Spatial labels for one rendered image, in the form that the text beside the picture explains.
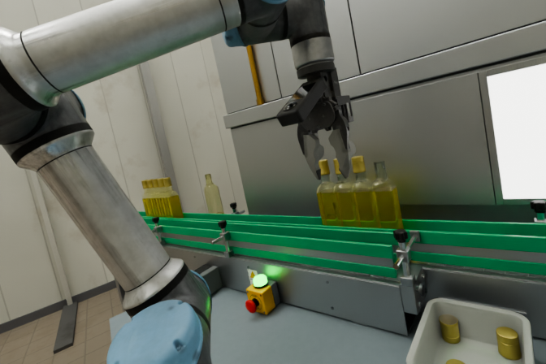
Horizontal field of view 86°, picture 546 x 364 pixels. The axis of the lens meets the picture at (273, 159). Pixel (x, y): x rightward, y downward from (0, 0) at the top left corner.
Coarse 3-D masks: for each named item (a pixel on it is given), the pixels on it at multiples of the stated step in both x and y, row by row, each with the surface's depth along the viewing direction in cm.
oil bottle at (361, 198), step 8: (360, 184) 82; (368, 184) 81; (352, 192) 83; (360, 192) 82; (368, 192) 80; (352, 200) 84; (360, 200) 82; (368, 200) 81; (360, 208) 83; (368, 208) 81; (360, 216) 83; (368, 216) 82; (360, 224) 84; (368, 224) 82; (376, 224) 82
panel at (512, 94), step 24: (528, 72) 67; (504, 96) 70; (528, 96) 68; (504, 120) 71; (528, 120) 69; (504, 144) 72; (528, 144) 69; (504, 168) 73; (528, 168) 70; (504, 192) 74; (528, 192) 71
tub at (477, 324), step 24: (432, 312) 63; (456, 312) 63; (480, 312) 60; (504, 312) 58; (432, 336) 61; (480, 336) 61; (528, 336) 51; (408, 360) 51; (432, 360) 58; (480, 360) 56; (504, 360) 55; (528, 360) 47
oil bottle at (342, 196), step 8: (336, 184) 87; (344, 184) 85; (352, 184) 86; (336, 192) 86; (344, 192) 85; (336, 200) 87; (344, 200) 85; (336, 208) 87; (344, 208) 86; (352, 208) 85; (344, 216) 86; (352, 216) 85; (344, 224) 87; (352, 224) 85
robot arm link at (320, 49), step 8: (312, 40) 51; (320, 40) 51; (328, 40) 52; (296, 48) 53; (304, 48) 52; (312, 48) 51; (320, 48) 51; (328, 48) 52; (296, 56) 53; (304, 56) 52; (312, 56) 52; (320, 56) 52; (328, 56) 52; (296, 64) 54; (304, 64) 53
